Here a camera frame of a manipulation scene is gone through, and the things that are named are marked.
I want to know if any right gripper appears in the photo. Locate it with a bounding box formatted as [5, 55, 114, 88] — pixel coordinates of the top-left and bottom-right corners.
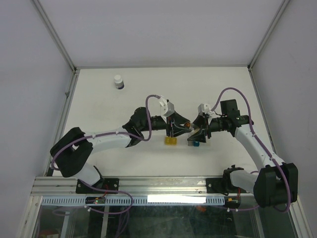
[187, 114, 227, 143]

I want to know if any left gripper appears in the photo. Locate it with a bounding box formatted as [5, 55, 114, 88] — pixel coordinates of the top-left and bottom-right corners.
[140, 112, 191, 138]

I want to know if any clear bottle gold cap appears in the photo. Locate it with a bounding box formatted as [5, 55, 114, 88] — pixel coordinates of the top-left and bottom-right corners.
[183, 121, 200, 133]

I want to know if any weekly pill organizer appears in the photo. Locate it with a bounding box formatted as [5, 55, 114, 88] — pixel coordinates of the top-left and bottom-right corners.
[164, 136, 201, 147]

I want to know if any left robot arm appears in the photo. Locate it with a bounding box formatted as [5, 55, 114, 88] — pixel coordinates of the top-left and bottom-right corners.
[50, 107, 191, 193]

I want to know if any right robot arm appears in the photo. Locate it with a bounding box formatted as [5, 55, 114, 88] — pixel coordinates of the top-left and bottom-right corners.
[188, 99, 298, 209]

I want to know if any white cap pill bottle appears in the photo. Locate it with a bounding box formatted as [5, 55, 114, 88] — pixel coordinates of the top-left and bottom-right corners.
[114, 74, 124, 90]

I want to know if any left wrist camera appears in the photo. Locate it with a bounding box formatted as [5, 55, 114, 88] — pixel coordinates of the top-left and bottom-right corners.
[158, 96, 175, 120]

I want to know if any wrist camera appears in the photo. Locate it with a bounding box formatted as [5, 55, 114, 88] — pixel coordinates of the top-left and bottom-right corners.
[198, 104, 216, 118]
[158, 96, 175, 120]

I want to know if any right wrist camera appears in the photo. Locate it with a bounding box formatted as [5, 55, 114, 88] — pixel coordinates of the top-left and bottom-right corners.
[198, 104, 216, 118]

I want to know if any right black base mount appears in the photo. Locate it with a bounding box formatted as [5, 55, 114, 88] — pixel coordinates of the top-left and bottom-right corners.
[206, 177, 255, 195]

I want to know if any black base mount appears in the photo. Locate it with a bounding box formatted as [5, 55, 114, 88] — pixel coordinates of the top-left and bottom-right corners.
[75, 178, 119, 194]
[206, 177, 255, 195]

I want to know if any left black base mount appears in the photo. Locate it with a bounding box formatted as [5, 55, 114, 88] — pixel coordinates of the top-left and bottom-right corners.
[75, 178, 119, 194]

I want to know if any aluminium mounting rail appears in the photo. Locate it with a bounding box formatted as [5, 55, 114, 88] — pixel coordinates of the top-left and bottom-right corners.
[32, 176, 297, 196]

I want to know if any right aluminium frame post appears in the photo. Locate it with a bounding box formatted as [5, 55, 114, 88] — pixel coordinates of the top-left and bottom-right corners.
[248, 0, 291, 70]

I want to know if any aluminium frame post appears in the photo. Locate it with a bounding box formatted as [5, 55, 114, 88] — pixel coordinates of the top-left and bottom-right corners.
[248, 0, 291, 70]
[31, 0, 77, 72]

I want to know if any slotted cable duct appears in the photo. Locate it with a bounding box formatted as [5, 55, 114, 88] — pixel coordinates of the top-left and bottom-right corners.
[42, 195, 225, 206]

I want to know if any left aluminium frame post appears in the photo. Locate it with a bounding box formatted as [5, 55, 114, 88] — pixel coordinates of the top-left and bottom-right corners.
[31, 0, 77, 72]

